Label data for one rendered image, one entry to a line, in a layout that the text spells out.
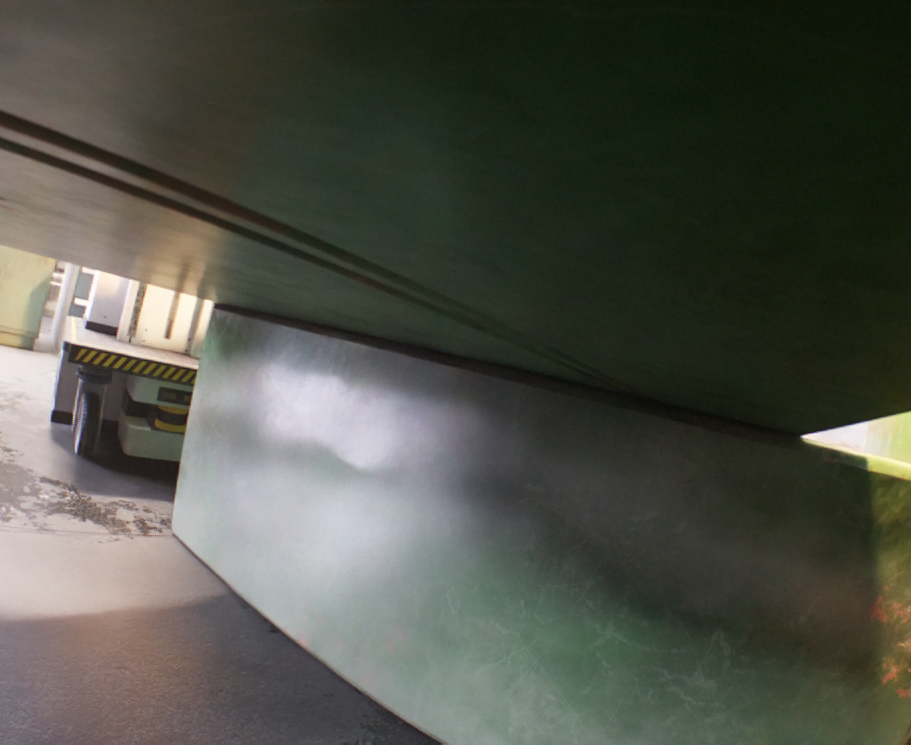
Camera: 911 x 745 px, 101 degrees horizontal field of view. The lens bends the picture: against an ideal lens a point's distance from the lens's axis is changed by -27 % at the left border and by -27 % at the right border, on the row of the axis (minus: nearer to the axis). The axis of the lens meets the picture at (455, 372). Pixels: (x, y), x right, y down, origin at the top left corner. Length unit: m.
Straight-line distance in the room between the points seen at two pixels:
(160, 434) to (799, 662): 1.43
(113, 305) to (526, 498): 1.57
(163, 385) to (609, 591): 1.21
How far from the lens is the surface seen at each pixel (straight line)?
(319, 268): 0.17
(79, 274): 3.50
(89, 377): 1.49
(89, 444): 1.50
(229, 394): 0.96
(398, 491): 0.66
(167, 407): 1.48
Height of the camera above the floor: 0.48
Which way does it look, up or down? level
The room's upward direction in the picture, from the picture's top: 14 degrees clockwise
